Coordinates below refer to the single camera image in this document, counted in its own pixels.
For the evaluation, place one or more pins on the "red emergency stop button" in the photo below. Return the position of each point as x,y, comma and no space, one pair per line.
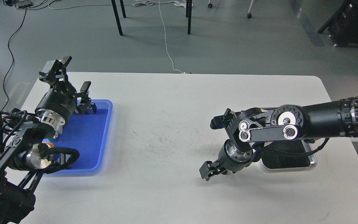
91,109

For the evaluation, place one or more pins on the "blue plastic tray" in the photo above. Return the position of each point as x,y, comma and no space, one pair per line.
87,133

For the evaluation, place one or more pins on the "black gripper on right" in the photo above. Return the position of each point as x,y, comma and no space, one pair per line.
230,158

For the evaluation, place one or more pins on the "silver metal tray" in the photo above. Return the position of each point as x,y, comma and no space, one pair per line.
281,144

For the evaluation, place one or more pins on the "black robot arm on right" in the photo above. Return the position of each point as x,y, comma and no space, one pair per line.
252,132

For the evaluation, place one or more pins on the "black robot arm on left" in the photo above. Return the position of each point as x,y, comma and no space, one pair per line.
24,157

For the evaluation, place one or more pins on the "yellow push button switch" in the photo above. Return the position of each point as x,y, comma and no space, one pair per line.
48,142

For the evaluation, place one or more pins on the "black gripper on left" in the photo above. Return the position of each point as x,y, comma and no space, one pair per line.
61,98

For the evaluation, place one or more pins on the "black cabinet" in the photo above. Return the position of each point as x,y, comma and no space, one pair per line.
343,25

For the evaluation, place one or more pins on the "black table leg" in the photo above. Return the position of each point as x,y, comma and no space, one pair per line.
188,14
115,11

